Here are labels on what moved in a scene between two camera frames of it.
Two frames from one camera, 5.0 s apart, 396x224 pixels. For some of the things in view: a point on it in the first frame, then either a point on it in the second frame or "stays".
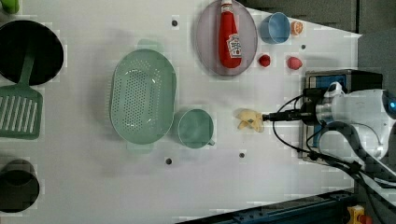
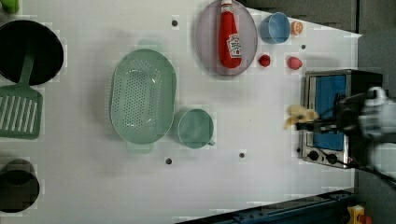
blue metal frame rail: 322,208 stays
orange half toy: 296,28 stays
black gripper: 308,107 to 347,111
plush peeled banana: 248,118 to 299,114
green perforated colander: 143,96 stays
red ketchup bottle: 230,43 stays
